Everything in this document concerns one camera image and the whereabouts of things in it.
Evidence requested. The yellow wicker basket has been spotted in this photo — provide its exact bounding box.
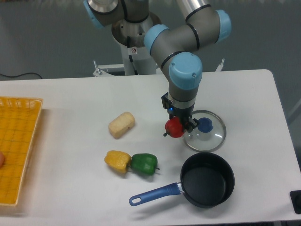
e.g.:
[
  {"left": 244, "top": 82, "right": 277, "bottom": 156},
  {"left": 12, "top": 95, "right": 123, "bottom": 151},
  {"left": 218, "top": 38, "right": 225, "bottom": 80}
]
[{"left": 0, "top": 96, "right": 43, "bottom": 206}]

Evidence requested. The glass pot lid blue knob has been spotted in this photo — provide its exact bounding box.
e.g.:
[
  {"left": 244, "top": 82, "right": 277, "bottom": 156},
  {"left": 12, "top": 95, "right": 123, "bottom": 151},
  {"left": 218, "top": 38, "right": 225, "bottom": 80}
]
[{"left": 183, "top": 110, "right": 227, "bottom": 152}]

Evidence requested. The yellow bell pepper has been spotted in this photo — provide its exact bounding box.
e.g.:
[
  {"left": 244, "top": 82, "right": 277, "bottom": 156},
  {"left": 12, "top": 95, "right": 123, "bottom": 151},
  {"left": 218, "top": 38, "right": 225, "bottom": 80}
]
[{"left": 104, "top": 150, "right": 132, "bottom": 174}]

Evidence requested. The black table edge device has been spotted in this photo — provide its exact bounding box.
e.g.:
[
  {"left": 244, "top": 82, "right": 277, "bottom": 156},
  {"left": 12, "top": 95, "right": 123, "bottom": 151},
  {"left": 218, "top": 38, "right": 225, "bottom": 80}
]
[{"left": 290, "top": 190, "right": 301, "bottom": 214}]

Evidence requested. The red bell pepper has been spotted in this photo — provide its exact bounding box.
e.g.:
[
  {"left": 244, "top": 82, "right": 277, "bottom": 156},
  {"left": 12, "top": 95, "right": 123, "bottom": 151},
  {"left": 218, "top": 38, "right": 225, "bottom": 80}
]
[{"left": 164, "top": 117, "right": 184, "bottom": 138}]

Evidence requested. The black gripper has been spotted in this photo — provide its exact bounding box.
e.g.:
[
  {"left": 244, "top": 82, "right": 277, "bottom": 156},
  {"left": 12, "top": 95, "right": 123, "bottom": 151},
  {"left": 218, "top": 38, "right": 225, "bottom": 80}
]
[{"left": 161, "top": 93, "right": 199, "bottom": 137}]

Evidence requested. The black cable on floor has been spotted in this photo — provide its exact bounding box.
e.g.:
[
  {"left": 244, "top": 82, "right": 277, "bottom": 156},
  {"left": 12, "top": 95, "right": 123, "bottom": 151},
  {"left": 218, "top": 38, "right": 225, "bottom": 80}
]
[{"left": 0, "top": 72, "right": 43, "bottom": 80}]

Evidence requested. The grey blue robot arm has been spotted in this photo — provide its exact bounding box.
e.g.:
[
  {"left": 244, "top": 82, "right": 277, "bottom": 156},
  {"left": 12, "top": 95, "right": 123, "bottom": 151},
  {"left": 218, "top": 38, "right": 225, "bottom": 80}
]
[{"left": 83, "top": 0, "right": 232, "bottom": 138}]

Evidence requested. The black pot blue handle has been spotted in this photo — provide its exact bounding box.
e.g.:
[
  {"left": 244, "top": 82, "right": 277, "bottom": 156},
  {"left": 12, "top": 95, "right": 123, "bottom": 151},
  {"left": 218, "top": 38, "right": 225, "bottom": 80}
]
[{"left": 129, "top": 153, "right": 235, "bottom": 208}]

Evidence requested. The orange item in basket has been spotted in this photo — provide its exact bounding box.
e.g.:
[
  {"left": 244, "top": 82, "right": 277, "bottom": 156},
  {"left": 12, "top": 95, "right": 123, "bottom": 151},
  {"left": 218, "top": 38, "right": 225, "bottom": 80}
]
[{"left": 0, "top": 152, "right": 5, "bottom": 168}]

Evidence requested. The beige bread loaf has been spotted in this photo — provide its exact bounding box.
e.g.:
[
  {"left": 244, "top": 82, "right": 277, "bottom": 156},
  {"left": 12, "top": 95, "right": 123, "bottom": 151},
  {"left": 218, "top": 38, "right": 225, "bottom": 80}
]
[{"left": 108, "top": 112, "right": 135, "bottom": 139}]

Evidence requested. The green bell pepper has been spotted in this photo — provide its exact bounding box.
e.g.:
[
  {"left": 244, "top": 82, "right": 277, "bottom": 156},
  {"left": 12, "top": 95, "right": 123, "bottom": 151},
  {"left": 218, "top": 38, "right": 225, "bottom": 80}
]
[{"left": 130, "top": 153, "right": 160, "bottom": 176}]

